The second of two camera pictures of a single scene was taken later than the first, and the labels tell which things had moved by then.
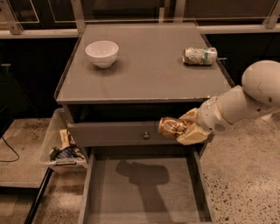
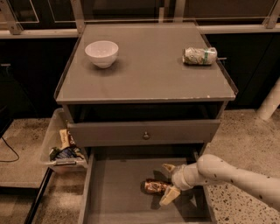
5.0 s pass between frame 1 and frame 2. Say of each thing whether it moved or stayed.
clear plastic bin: stayed
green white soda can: stayed
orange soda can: moved
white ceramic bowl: stayed
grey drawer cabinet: stayed
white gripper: moved
